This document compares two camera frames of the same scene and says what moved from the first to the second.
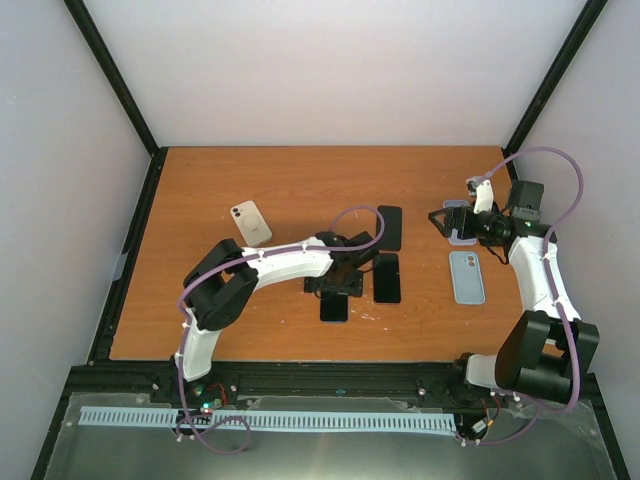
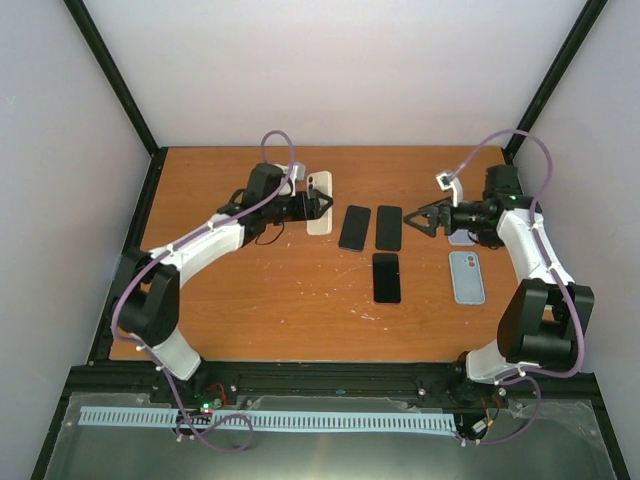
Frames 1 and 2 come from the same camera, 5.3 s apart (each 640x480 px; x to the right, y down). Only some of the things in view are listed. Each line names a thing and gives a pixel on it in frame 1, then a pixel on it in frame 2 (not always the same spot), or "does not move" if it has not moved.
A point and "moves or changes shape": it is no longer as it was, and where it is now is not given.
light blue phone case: [467, 277] does not move
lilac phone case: [454, 239] does not move
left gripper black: [353, 285] to [312, 212]
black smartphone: [386, 279] does not move
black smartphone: [393, 233] does not move
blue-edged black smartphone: [334, 307] to [354, 229]
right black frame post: [550, 83] does not move
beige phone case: [251, 222] moves or changes shape
